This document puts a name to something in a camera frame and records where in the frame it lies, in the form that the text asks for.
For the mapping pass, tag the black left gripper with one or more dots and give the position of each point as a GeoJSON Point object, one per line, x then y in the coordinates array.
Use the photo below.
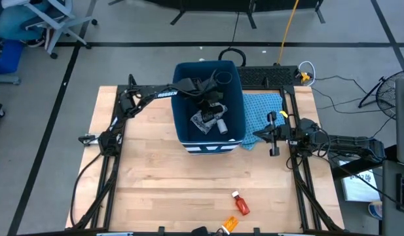
{"type": "Point", "coordinates": [211, 103]}

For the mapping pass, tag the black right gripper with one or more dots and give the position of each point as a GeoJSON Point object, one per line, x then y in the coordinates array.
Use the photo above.
{"type": "Point", "coordinates": [280, 132]}

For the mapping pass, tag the white patterned pouch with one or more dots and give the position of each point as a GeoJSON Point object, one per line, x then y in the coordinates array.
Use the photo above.
{"type": "Point", "coordinates": [196, 123]}

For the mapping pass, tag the white pill bottle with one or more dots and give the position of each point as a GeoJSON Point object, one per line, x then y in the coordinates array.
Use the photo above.
{"type": "Point", "coordinates": [222, 127]}

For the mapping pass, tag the red medicine bottle white cap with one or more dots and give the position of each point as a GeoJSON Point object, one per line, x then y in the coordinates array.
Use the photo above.
{"type": "Point", "coordinates": [242, 206]}

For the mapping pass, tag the orange pill bottle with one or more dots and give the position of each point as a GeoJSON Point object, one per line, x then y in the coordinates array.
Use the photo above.
{"type": "Point", "coordinates": [230, 224]}

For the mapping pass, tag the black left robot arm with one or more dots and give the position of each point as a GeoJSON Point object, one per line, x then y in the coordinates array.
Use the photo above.
{"type": "Point", "coordinates": [146, 91]}

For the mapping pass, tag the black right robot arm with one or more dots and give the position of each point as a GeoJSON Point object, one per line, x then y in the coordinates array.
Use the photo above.
{"type": "Point", "coordinates": [349, 142]}

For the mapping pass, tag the blue white striped fabric bin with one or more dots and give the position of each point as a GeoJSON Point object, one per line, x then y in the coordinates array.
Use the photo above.
{"type": "Point", "coordinates": [236, 98]}

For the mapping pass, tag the teal patterned cloth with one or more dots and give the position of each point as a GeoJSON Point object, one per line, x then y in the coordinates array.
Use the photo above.
{"type": "Point", "coordinates": [259, 108]}

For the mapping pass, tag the small yellow tag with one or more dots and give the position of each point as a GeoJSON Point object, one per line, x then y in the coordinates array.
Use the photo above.
{"type": "Point", "coordinates": [283, 114]}

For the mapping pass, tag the black perforated mat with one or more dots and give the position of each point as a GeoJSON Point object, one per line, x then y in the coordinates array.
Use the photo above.
{"type": "Point", "coordinates": [264, 77]}

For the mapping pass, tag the yellow plug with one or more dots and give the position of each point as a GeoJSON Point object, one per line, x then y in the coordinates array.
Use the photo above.
{"type": "Point", "coordinates": [304, 77]}

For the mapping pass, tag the white printed box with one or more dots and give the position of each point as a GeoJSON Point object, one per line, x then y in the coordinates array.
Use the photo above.
{"type": "Point", "coordinates": [359, 187]}

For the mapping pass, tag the black partition screen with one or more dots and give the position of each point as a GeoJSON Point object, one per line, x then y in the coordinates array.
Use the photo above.
{"type": "Point", "coordinates": [221, 5]}

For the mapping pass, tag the black round object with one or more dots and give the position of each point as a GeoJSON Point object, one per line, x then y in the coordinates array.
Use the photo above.
{"type": "Point", "coordinates": [200, 231]}

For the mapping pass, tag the black standing fan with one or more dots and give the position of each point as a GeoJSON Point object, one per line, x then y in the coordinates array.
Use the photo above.
{"type": "Point", "coordinates": [390, 95]}

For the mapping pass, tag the grey cabinet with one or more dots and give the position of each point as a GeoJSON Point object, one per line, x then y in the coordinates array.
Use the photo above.
{"type": "Point", "coordinates": [403, 131]}

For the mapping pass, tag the white office chair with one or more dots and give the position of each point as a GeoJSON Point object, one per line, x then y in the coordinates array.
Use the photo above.
{"type": "Point", "coordinates": [57, 23]}

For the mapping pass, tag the blue storage box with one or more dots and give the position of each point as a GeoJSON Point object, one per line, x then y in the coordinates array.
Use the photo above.
{"type": "Point", "coordinates": [7, 59]}

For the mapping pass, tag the black aluminium table frame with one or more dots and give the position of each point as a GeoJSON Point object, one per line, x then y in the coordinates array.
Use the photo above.
{"type": "Point", "coordinates": [149, 164]}

